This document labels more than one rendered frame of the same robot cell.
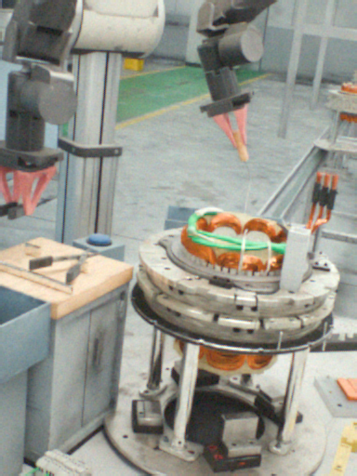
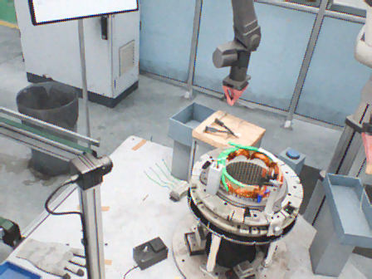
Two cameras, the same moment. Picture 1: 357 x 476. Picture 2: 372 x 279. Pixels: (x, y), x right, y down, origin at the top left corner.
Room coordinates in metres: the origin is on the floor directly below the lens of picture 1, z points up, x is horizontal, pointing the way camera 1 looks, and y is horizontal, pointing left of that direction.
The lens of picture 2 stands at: (0.94, -0.92, 1.79)
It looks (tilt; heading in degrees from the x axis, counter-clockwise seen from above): 36 degrees down; 94
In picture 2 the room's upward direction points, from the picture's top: 7 degrees clockwise
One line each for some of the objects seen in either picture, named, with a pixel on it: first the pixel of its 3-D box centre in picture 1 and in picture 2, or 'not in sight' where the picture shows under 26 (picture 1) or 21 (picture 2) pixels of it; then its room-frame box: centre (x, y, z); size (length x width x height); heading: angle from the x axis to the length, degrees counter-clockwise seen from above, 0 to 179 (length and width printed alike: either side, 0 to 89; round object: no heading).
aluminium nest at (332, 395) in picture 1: (345, 395); not in sight; (1.22, -0.36, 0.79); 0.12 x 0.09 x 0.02; 10
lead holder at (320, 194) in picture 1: (323, 195); (268, 179); (1.10, -0.22, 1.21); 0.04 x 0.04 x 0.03; 70
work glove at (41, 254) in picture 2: not in sight; (56, 255); (0.53, -0.25, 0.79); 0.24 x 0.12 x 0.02; 165
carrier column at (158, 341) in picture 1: (158, 338); not in sight; (1.13, 0.01, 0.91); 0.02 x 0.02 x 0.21
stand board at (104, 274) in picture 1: (47, 273); (229, 132); (1.02, 0.20, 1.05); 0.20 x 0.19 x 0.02; 154
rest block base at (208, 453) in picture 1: (231, 455); (193, 243); (0.95, -0.12, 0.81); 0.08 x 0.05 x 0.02; 112
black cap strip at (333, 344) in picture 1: (330, 342); not in sight; (1.45, -0.36, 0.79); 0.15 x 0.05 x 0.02; 108
